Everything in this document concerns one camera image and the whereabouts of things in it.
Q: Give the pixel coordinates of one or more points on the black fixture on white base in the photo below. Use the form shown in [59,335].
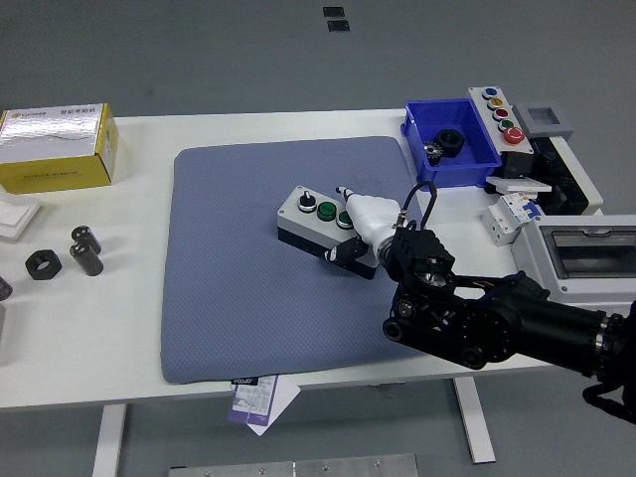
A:
[566,174]

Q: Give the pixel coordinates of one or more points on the purple white mat label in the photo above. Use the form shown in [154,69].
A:
[253,402]

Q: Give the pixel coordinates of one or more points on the yellow cardboard box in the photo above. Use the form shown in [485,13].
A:
[45,149]

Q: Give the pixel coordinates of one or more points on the grey distribution box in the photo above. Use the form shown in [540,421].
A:
[536,243]

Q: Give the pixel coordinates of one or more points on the black cylinder part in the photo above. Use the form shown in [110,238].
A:
[4,288]

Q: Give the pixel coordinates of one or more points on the white circuit breaker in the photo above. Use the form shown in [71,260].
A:
[507,218]

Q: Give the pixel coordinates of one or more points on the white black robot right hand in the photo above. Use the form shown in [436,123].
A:
[370,216]

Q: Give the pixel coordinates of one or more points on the blue plastic bin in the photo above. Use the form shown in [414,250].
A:
[484,161]

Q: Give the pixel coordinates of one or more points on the black cylindrical capacitor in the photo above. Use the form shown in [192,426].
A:
[87,259]
[85,236]

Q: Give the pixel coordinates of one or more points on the white five-button control box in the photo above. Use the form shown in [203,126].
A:
[499,111]

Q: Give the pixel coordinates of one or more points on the small metal gear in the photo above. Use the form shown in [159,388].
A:
[433,152]

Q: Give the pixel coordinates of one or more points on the black floor outlet cover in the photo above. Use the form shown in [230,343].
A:
[338,26]
[333,11]

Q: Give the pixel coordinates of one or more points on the white table leg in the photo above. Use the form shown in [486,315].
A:
[109,442]
[474,422]

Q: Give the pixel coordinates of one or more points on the grey four-button control box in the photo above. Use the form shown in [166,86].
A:
[298,221]

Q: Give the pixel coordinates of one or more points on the blue-grey padded mat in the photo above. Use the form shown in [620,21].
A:
[248,308]

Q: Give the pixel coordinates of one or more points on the large black hex nut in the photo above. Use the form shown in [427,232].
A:
[35,270]
[448,141]

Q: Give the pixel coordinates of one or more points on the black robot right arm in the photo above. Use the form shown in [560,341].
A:
[497,323]

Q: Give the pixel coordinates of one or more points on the white wall switch plate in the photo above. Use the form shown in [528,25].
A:
[517,185]

